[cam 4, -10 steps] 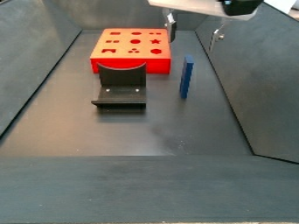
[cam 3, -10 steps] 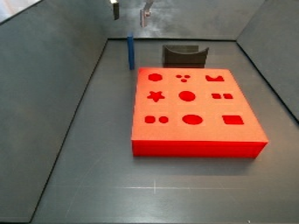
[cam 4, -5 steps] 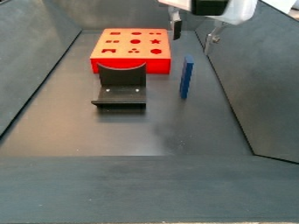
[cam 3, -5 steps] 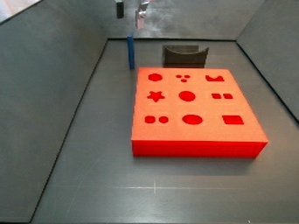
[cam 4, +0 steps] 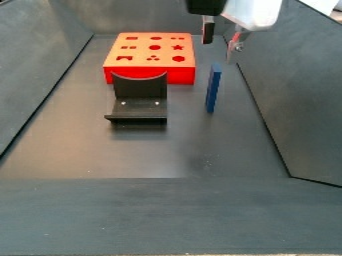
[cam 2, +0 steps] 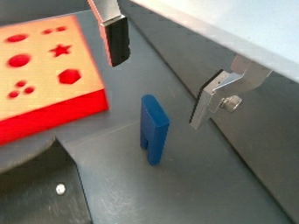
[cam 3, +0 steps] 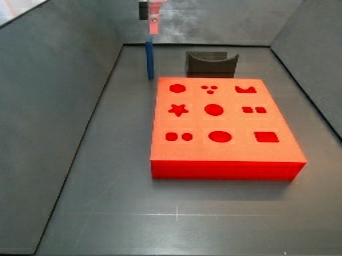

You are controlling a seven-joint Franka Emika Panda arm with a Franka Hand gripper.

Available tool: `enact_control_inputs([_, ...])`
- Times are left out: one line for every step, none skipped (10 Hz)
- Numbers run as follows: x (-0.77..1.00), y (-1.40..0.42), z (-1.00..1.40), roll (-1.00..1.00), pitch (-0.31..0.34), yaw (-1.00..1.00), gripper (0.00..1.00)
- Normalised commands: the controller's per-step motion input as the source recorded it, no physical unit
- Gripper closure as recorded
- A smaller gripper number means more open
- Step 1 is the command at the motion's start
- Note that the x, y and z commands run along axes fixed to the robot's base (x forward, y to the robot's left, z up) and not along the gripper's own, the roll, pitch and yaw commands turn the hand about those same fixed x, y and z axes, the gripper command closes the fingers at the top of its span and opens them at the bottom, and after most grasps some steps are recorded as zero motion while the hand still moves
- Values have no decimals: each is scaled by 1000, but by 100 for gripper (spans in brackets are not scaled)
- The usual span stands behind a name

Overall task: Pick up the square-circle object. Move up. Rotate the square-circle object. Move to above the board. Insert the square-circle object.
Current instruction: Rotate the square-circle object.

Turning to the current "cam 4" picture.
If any red shape sorting board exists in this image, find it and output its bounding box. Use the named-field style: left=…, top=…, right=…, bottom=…
left=102, top=32, right=196, bottom=85

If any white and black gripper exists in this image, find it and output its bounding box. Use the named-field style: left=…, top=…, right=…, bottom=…
left=185, top=0, right=281, bottom=60

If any blue square-circle peg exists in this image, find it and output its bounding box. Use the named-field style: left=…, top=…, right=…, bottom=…
left=205, top=63, right=221, bottom=113

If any black curved holder stand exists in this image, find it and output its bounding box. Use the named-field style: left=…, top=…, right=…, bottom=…
left=104, top=72, right=166, bottom=123

